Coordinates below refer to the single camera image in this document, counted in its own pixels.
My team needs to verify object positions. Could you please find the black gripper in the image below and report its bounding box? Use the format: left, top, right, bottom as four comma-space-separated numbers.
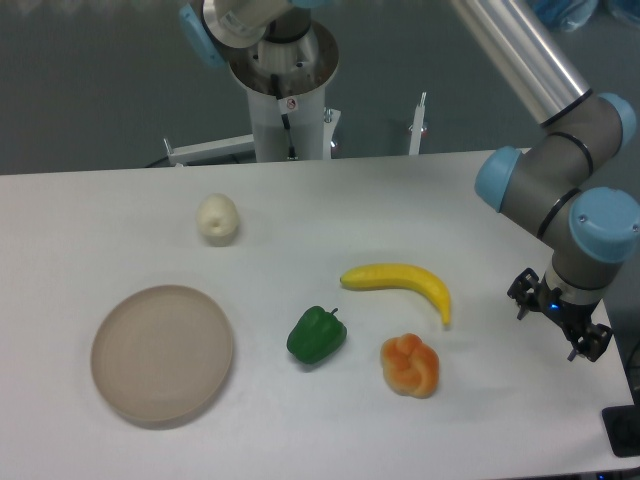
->
507, 268, 613, 362

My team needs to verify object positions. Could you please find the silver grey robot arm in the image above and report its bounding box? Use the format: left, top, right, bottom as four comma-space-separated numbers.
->
179, 1, 639, 361

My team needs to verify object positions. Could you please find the yellow banana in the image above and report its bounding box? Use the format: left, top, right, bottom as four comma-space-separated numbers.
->
340, 263, 452, 328

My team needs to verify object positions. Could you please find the black device at table corner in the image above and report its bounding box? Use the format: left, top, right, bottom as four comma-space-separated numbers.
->
601, 405, 639, 458

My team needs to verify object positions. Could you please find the orange braided bread roll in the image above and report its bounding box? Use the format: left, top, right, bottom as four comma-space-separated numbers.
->
380, 333, 440, 399

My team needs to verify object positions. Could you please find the green bell pepper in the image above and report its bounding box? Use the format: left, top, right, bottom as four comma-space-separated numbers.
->
286, 306, 348, 365

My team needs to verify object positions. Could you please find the blue plastic bag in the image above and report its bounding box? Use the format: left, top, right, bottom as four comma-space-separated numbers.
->
527, 0, 599, 33

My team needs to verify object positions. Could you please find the beige round plate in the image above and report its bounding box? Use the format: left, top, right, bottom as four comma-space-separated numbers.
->
90, 285, 234, 430

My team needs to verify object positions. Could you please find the white right support bracket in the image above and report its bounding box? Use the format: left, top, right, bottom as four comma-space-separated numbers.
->
408, 91, 427, 156

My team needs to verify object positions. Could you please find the white support bracket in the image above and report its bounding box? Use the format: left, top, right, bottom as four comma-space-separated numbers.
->
408, 91, 427, 156
163, 134, 254, 166

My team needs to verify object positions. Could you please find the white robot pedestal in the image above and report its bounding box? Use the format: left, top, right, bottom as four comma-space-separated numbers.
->
231, 21, 339, 163

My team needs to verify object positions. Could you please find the white left support bracket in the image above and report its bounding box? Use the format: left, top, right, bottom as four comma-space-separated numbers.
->
163, 134, 254, 166

